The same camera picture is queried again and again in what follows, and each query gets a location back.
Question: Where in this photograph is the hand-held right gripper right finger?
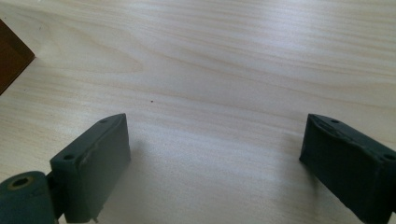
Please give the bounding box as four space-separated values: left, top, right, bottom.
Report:
299 113 396 224

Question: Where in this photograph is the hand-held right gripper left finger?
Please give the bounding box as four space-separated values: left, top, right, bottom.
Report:
49 113 132 224

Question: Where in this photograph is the brown wooden board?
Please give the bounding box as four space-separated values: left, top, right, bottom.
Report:
0 19 35 96

